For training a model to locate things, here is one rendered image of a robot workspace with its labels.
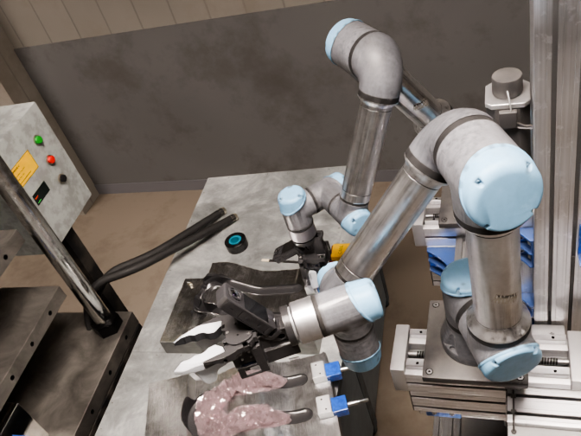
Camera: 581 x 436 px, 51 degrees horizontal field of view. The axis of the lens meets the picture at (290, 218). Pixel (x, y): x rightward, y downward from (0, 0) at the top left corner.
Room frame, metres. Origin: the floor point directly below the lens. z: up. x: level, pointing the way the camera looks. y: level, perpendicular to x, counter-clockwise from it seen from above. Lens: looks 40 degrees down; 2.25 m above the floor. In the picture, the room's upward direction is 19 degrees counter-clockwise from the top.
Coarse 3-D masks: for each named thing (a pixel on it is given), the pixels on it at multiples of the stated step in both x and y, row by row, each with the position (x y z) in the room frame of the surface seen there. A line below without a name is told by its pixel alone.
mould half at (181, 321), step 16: (224, 272) 1.44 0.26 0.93; (240, 272) 1.44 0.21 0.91; (256, 272) 1.44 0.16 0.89; (272, 272) 1.42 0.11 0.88; (288, 272) 1.40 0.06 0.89; (192, 288) 1.50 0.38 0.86; (208, 288) 1.40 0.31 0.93; (176, 304) 1.46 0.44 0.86; (192, 304) 1.43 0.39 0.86; (272, 304) 1.29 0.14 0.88; (288, 304) 1.27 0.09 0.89; (176, 320) 1.39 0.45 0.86; (192, 320) 1.29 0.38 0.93; (176, 336) 1.32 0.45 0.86; (176, 352) 1.31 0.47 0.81; (192, 352) 1.29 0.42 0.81; (304, 352) 1.14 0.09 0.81
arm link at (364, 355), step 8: (368, 336) 0.68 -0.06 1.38; (376, 336) 0.69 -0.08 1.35; (344, 344) 0.68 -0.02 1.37; (352, 344) 0.67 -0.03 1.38; (360, 344) 0.67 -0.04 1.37; (368, 344) 0.67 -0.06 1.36; (376, 344) 0.68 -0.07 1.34; (344, 352) 0.68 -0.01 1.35; (352, 352) 0.67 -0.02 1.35; (360, 352) 0.67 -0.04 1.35; (368, 352) 0.67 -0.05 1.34; (376, 352) 0.68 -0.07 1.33; (344, 360) 0.69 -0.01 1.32; (352, 360) 0.68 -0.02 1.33; (360, 360) 0.67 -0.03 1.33; (368, 360) 0.67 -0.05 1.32; (376, 360) 0.68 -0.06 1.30; (352, 368) 0.68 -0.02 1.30; (360, 368) 0.67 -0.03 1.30; (368, 368) 0.67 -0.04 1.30
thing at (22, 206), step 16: (0, 160) 1.53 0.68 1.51; (0, 176) 1.51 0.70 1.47; (0, 192) 1.51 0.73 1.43; (16, 192) 1.51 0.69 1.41; (16, 208) 1.51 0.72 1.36; (32, 208) 1.52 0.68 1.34; (32, 224) 1.51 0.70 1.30; (48, 224) 1.55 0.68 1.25; (48, 240) 1.51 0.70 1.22; (48, 256) 1.51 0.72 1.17; (64, 256) 1.52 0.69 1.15; (64, 272) 1.51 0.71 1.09; (80, 272) 1.53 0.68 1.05; (80, 288) 1.51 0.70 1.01; (96, 304) 1.51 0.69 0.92; (96, 320) 1.51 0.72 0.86; (112, 320) 1.52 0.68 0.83
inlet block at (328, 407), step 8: (320, 400) 0.92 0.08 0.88; (328, 400) 0.91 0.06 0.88; (336, 400) 0.91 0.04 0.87; (344, 400) 0.91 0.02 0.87; (360, 400) 0.90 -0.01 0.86; (368, 400) 0.89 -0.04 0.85; (320, 408) 0.90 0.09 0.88; (328, 408) 0.89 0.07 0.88; (336, 408) 0.89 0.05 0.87; (344, 408) 0.88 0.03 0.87; (320, 416) 0.88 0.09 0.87; (328, 416) 0.88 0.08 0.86
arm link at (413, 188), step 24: (432, 120) 0.83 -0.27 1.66; (456, 120) 0.85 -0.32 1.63; (432, 144) 0.78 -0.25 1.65; (408, 168) 0.82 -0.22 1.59; (432, 168) 0.79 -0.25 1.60; (408, 192) 0.80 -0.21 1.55; (432, 192) 0.79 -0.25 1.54; (384, 216) 0.81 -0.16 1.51; (408, 216) 0.79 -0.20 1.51; (360, 240) 0.82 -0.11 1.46; (384, 240) 0.80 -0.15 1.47; (336, 264) 0.85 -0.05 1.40; (360, 264) 0.80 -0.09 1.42
